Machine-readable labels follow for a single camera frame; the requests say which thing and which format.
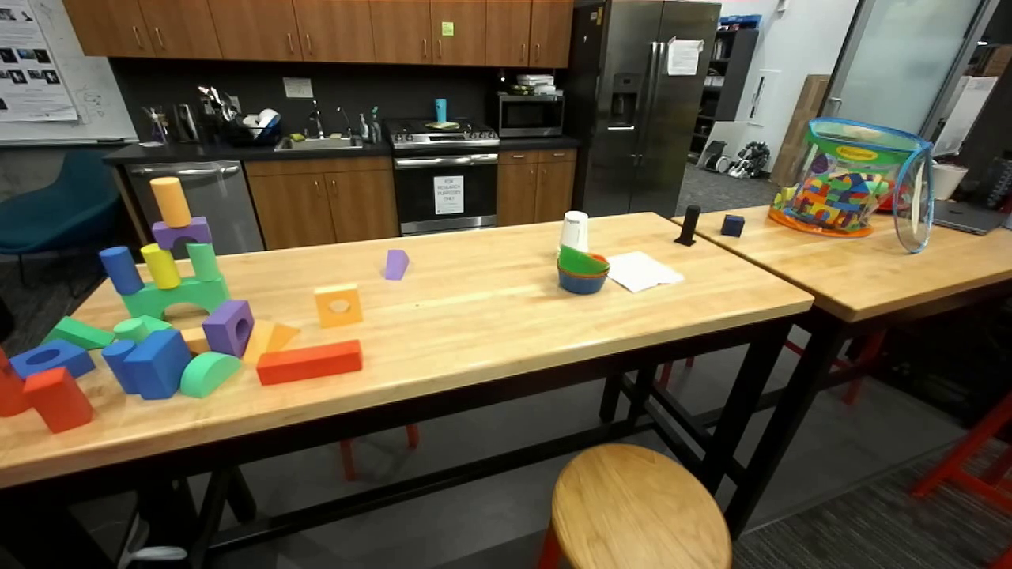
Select small purple foam wedge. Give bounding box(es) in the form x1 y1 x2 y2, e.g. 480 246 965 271
380 246 413 285

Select dish rack with dishes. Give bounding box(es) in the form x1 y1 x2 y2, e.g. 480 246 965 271
192 83 286 147

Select stainless steel oven range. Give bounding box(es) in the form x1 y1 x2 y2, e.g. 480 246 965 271
387 120 502 236

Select red metal stool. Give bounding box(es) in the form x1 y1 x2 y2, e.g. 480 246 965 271
334 419 424 483

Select clear bin of toys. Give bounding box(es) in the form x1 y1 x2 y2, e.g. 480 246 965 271
765 117 938 255

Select yellow wooden block left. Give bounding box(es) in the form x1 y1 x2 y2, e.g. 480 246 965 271
251 319 304 367

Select narrow wooden base cabinet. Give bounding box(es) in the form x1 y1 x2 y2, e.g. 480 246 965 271
493 146 581 227

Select dark storage shelf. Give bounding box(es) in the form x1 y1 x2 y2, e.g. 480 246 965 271
691 13 763 162

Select tan wooden block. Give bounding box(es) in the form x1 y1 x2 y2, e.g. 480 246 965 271
313 282 368 332

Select purple foam square with hole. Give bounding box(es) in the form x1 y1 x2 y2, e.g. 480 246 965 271
199 296 260 361

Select green plastic bowl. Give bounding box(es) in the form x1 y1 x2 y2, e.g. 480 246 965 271
554 243 613 285

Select white paper on refrigerator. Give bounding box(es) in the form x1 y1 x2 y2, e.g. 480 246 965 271
665 37 706 78

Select red foam cylinder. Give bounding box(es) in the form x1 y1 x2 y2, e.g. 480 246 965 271
0 346 30 419

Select white poster with pictures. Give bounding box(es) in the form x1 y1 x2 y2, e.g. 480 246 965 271
0 0 83 125

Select black cylindrical object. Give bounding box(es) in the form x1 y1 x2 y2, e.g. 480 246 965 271
673 202 706 248

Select kitchen sink with faucet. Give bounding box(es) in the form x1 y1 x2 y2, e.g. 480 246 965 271
274 103 369 155

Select long wooden table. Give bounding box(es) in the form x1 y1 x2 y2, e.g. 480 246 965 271
0 314 818 569

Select leaning wooden board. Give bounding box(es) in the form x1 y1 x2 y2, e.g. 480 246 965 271
769 73 834 188

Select stainless steel refrigerator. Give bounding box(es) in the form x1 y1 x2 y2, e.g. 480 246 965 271
566 0 723 219

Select white plastic cup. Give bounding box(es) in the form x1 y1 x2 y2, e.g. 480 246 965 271
556 209 594 260

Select large blue foam block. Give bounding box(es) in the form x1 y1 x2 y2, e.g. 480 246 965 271
119 324 196 404

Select blue plastic bowl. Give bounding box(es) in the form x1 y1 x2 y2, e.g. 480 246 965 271
556 267 610 296

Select blue foam block with hole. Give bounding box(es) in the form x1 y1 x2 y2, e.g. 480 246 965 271
5 338 99 384

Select stainless steel microwave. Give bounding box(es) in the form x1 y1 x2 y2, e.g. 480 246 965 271
493 87 569 140

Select wide wooden base cabinet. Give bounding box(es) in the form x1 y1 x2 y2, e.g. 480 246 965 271
244 155 402 248

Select teal upholstered chair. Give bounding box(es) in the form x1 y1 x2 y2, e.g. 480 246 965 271
0 150 135 262

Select grey laptop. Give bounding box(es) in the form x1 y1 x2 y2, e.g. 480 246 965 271
931 195 1012 236

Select stainless steel dishwasher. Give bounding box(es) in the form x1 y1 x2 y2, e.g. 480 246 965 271
119 157 264 260

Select purple foam arch block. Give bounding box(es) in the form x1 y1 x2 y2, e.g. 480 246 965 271
149 215 214 260

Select white paper on oven door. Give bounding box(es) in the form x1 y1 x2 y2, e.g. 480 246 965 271
429 171 469 219

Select yellow foam cylinder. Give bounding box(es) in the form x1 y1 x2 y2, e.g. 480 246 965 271
139 241 182 293

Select green foam half cylinder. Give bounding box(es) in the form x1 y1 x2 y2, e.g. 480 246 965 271
176 346 247 402

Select black metal table frame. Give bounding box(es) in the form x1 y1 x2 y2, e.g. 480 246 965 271
723 267 1012 539

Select green foam arch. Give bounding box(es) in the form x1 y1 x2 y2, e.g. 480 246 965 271
119 241 235 323

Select long red foam block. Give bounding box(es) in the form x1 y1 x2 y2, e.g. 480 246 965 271
252 338 368 387

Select wooden upper cabinets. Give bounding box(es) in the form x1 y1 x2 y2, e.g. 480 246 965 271
60 0 577 73

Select white paper sheet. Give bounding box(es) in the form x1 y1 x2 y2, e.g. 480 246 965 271
607 248 687 296

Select round wooden stool red legs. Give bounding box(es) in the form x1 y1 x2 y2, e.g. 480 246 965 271
535 440 738 569

